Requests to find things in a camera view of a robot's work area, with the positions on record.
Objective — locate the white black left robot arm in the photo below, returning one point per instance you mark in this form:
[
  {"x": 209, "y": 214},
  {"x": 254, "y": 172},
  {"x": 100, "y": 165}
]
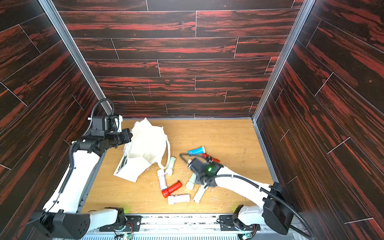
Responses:
[{"x": 60, "y": 217}]

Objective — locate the white canvas tote bag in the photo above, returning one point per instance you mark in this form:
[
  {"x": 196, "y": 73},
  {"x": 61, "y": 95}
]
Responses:
[{"x": 149, "y": 145}]

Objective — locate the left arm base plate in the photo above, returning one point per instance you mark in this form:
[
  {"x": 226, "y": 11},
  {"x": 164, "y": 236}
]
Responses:
[{"x": 132, "y": 223}]

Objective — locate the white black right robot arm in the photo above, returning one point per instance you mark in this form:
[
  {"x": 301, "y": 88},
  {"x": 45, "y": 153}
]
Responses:
[{"x": 271, "y": 206}]

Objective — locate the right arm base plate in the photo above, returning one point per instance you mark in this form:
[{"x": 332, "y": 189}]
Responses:
[{"x": 228, "y": 223}]

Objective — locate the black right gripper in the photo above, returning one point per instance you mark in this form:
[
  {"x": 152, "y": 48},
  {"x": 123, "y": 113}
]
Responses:
[{"x": 195, "y": 165}]

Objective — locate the blue flashlight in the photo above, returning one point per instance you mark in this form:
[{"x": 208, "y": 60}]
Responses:
[{"x": 197, "y": 151}]

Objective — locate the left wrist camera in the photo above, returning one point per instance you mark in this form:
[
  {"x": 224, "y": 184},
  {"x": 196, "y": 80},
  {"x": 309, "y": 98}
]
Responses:
[{"x": 111, "y": 123}]

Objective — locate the red flashlight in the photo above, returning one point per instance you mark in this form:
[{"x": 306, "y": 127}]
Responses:
[
  {"x": 209, "y": 158},
  {"x": 168, "y": 191}
]

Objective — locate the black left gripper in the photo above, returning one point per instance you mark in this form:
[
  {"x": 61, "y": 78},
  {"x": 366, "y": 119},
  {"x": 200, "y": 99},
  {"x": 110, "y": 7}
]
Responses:
[{"x": 127, "y": 138}]

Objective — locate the white flashlight bottom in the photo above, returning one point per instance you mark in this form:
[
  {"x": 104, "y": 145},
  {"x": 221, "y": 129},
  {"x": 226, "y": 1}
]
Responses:
[{"x": 175, "y": 199}]

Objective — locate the aluminium front rail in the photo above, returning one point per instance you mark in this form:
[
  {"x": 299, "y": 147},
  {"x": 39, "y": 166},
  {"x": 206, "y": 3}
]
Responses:
[{"x": 187, "y": 227}]

